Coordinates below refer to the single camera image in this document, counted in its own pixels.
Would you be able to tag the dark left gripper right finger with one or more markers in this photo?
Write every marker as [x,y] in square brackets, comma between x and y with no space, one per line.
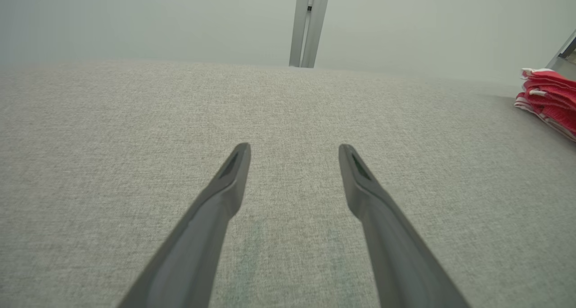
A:
[396,254]

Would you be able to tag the grey vertical post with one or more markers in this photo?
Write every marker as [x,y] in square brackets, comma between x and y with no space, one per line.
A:
[310,29]

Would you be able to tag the red basketball jersey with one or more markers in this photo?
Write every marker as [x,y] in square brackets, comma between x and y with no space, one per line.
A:
[553,101]

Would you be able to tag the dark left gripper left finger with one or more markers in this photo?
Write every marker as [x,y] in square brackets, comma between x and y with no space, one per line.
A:
[198,245]

